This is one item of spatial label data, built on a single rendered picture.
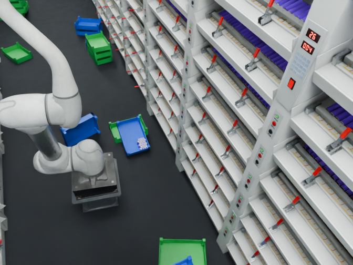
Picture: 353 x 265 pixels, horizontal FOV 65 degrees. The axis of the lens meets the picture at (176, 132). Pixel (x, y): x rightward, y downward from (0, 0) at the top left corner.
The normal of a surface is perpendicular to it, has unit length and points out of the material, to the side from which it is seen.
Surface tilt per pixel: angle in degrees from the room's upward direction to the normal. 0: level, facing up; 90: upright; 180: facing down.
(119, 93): 0
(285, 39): 19
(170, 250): 0
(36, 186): 0
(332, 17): 90
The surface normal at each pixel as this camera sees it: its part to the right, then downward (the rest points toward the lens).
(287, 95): -0.91, 0.26
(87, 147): 0.22, -0.68
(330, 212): -0.25, -0.55
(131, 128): 0.20, -0.37
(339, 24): 0.41, 0.69
